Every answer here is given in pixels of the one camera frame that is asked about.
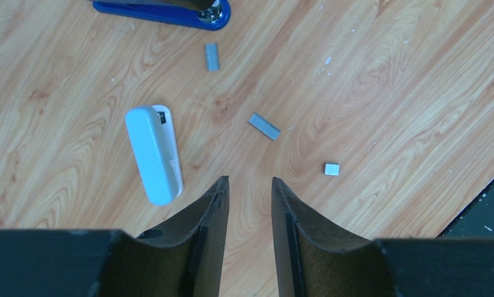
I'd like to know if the dark blue stapler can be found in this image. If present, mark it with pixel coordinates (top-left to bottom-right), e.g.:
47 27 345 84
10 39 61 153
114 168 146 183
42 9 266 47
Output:
92 1 232 31

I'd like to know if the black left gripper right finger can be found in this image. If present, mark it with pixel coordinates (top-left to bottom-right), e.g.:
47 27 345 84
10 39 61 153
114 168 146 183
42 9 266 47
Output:
271 177 494 296

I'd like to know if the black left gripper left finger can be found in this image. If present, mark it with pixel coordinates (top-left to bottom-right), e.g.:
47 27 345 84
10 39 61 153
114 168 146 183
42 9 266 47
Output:
0 176 229 296

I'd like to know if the light blue stapler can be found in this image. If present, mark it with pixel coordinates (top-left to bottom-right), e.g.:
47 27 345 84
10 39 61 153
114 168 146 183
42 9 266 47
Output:
125 105 184 205

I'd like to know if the grey staple strip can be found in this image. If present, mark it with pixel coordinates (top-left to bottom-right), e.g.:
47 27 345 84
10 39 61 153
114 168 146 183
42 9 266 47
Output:
248 113 281 141
204 43 220 72

